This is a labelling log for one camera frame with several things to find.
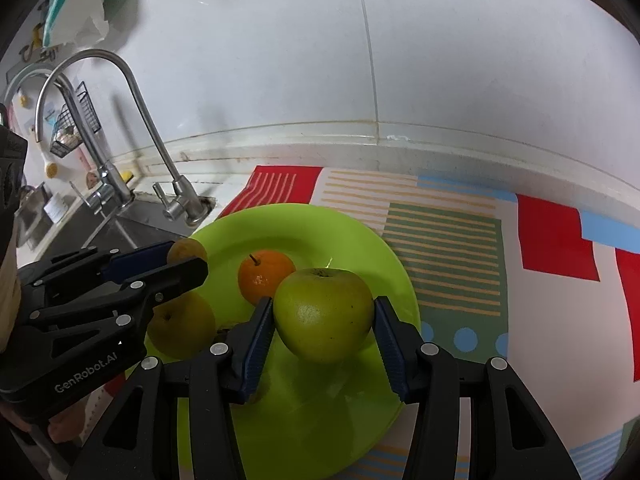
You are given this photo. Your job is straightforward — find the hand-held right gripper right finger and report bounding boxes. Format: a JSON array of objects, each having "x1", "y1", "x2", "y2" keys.
[{"x1": 372, "y1": 296, "x2": 576, "y2": 480}]

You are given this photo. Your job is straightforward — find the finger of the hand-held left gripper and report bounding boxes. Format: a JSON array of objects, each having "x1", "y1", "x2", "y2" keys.
[
  {"x1": 27, "y1": 258, "x2": 209, "y2": 333},
  {"x1": 17, "y1": 241, "x2": 176, "y2": 293}
]

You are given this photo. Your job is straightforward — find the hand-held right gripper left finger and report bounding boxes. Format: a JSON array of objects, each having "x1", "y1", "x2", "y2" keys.
[{"x1": 67, "y1": 296, "x2": 275, "y2": 480}]

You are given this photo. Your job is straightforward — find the brown kiwi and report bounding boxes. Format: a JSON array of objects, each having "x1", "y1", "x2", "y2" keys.
[{"x1": 166, "y1": 238, "x2": 208, "y2": 266}]

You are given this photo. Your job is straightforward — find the yellow apple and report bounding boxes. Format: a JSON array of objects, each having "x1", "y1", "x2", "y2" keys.
[{"x1": 148, "y1": 290, "x2": 217, "y2": 361}]

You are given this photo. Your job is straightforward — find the orange tangerine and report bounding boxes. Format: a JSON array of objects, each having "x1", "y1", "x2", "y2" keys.
[{"x1": 237, "y1": 250, "x2": 297, "y2": 306}]

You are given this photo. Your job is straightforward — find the green apple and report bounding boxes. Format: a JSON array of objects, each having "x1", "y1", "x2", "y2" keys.
[{"x1": 273, "y1": 268, "x2": 375, "y2": 364}]

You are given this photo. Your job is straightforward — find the green plate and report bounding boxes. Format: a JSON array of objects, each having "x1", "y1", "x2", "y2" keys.
[{"x1": 124, "y1": 203, "x2": 422, "y2": 480}]

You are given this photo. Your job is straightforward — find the person's left hand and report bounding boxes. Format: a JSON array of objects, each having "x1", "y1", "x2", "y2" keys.
[{"x1": 47, "y1": 407, "x2": 83, "y2": 443}]

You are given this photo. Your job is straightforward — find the stainless steel sink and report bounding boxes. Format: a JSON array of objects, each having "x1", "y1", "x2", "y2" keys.
[{"x1": 15, "y1": 200, "x2": 188, "y2": 266}]

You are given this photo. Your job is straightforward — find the large chrome faucet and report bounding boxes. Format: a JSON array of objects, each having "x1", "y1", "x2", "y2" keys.
[{"x1": 5, "y1": 67, "x2": 136, "y2": 216}]

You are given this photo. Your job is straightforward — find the white cup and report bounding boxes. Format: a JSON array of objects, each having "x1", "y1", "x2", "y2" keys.
[{"x1": 44, "y1": 195, "x2": 68, "y2": 223}]

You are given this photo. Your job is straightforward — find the colourful patchwork tablecloth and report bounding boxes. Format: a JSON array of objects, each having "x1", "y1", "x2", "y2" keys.
[{"x1": 80, "y1": 165, "x2": 640, "y2": 480}]

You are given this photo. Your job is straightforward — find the thin gooseneck faucet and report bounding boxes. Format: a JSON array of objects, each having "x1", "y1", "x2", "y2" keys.
[{"x1": 35, "y1": 49, "x2": 205, "y2": 227}]

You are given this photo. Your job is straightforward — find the black wire basket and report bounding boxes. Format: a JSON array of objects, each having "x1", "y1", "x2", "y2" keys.
[{"x1": 49, "y1": 81, "x2": 101, "y2": 157}]

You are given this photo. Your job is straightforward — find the brass wall hooks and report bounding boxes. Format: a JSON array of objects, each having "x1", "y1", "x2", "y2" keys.
[{"x1": 20, "y1": 25, "x2": 58, "y2": 63}]

